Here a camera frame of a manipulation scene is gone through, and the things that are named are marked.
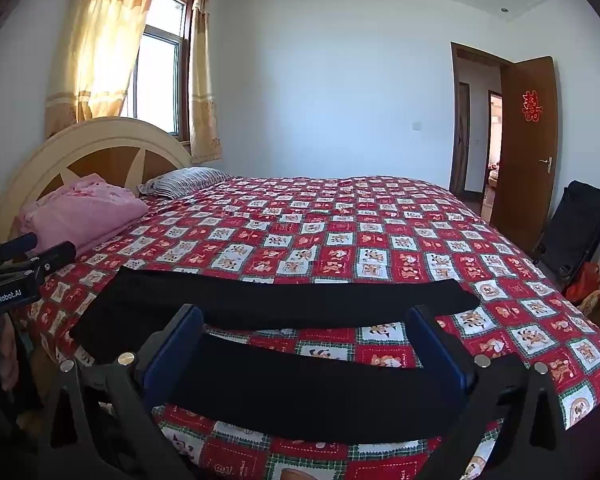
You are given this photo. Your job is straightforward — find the brown wooden door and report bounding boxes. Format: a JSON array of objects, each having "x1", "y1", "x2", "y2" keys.
[{"x1": 489, "y1": 56, "x2": 559, "y2": 256}]

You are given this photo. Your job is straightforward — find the red printed bedsheet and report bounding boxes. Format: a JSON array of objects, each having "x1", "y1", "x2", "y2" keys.
[{"x1": 27, "y1": 176, "x2": 600, "y2": 480}]

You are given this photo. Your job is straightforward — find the narrow yellow curtain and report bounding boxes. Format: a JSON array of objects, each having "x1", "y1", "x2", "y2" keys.
[{"x1": 187, "y1": 0, "x2": 223, "y2": 164}]

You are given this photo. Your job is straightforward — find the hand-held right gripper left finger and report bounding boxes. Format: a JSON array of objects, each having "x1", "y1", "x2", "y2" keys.
[{"x1": 37, "y1": 304, "x2": 206, "y2": 480}]

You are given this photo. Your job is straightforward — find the black pants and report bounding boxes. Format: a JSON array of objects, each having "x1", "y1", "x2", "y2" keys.
[{"x1": 70, "y1": 266, "x2": 481, "y2": 446}]

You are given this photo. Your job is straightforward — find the cream wooden headboard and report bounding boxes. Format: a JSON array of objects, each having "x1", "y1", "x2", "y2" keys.
[{"x1": 0, "y1": 116, "x2": 193, "y2": 251}]

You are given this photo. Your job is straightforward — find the wide yellow curtain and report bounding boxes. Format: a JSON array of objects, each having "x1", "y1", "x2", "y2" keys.
[{"x1": 44, "y1": 0, "x2": 167, "y2": 141}]

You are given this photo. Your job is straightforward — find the window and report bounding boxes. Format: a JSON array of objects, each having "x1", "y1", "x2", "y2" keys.
[{"x1": 121, "y1": 0, "x2": 193, "y2": 143}]

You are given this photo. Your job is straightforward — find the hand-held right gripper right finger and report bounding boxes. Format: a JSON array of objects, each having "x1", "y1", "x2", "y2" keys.
[{"x1": 407, "y1": 304, "x2": 571, "y2": 480}]

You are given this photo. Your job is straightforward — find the black folding chair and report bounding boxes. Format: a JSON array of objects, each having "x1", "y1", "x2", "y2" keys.
[{"x1": 530, "y1": 180, "x2": 600, "y2": 291}]

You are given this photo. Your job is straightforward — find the striped pillow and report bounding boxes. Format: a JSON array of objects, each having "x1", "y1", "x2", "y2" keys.
[{"x1": 137, "y1": 166, "x2": 233, "y2": 199}]

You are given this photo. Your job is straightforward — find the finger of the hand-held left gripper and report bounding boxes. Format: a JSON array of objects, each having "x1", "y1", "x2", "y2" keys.
[
  {"x1": 27, "y1": 241, "x2": 77, "y2": 277},
  {"x1": 0, "y1": 232, "x2": 39, "y2": 267}
]

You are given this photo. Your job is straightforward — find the brown door frame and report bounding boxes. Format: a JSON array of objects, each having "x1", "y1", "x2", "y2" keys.
[{"x1": 449, "y1": 42, "x2": 517, "y2": 196}]

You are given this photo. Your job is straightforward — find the orange bag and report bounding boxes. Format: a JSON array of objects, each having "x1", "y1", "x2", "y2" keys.
[{"x1": 564, "y1": 261, "x2": 600, "y2": 303}]

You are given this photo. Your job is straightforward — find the red paper door decoration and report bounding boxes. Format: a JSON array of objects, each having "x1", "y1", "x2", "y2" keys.
[{"x1": 521, "y1": 91, "x2": 542, "y2": 123}]

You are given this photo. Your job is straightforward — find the folded pink blanket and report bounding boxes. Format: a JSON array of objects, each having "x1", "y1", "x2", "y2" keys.
[{"x1": 17, "y1": 173, "x2": 150, "y2": 261}]

